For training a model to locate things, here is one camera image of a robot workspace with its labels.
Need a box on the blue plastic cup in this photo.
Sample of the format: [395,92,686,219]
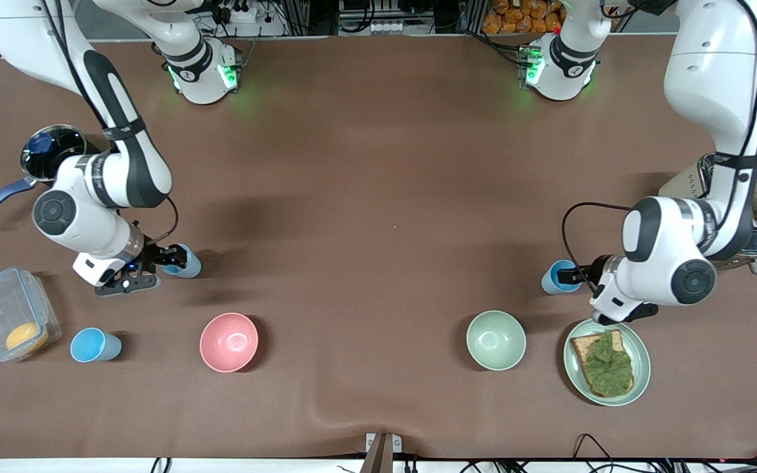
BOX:
[162,243,202,280]
[70,327,123,363]
[541,259,584,296]

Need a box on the toasted bread slice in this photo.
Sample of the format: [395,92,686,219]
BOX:
[570,330,634,397]

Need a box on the green lettuce leaf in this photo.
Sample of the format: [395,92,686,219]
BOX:
[584,330,633,397]

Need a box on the pale green plate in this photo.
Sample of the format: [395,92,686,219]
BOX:
[563,319,651,407]

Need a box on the pink bowl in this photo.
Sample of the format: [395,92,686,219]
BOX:
[199,312,260,373]

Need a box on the yellow orange food piece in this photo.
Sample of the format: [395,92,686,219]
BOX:
[5,322,49,352]

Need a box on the pale green bowl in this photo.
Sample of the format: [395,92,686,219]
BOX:
[466,310,527,372]

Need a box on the glass lid with blue knob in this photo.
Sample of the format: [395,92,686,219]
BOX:
[20,124,88,185]

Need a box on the brown table cover mat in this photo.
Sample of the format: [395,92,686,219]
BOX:
[0,36,757,461]

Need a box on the white power strip with plugs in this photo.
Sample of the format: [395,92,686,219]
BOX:
[211,0,275,24]

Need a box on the bag of orange buns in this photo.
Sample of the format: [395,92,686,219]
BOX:
[482,0,563,35]

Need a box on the thin black looped cable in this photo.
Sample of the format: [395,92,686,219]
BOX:
[572,433,616,473]

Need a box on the metal table edge bracket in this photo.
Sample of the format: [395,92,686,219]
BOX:
[365,432,403,473]

